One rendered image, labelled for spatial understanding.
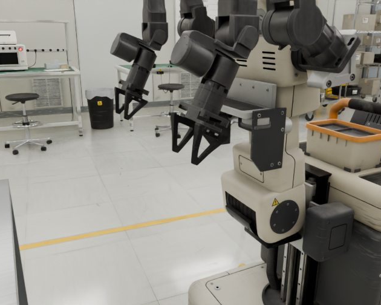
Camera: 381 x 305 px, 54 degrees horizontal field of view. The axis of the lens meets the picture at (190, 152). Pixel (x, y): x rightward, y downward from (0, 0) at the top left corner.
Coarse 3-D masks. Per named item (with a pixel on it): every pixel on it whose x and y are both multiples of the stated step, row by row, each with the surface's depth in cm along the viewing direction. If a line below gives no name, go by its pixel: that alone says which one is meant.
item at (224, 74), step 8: (216, 48) 69; (216, 56) 69; (224, 56) 69; (216, 64) 69; (224, 64) 68; (232, 64) 69; (208, 72) 70; (216, 72) 69; (224, 72) 69; (232, 72) 69; (216, 80) 69; (224, 80) 69; (232, 80) 70; (216, 88) 70
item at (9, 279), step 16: (0, 192) 103; (0, 208) 94; (0, 224) 86; (0, 240) 79; (16, 240) 115; (0, 256) 73; (16, 256) 117; (0, 272) 68; (16, 272) 118; (0, 288) 64; (16, 288) 64; (0, 304) 60; (16, 304) 60
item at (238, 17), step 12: (228, 0) 67; (240, 0) 66; (252, 0) 67; (228, 12) 67; (240, 12) 66; (252, 12) 67; (216, 24) 71; (228, 24) 69; (240, 24) 67; (252, 24) 68; (216, 36) 72; (228, 36) 68
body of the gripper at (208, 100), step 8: (208, 80) 69; (200, 88) 70; (208, 88) 69; (224, 88) 69; (200, 96) 69; (208, 96) 69; (216, 96) 69; (224, 96) 70; (184, 104) 72; (192, 104) 71; (200, 104) 69; (208, 104) 69; (216, 104) 69; (208, 112) 66; (216, 112) 70; (216, 120) 71; (224, 120) 68
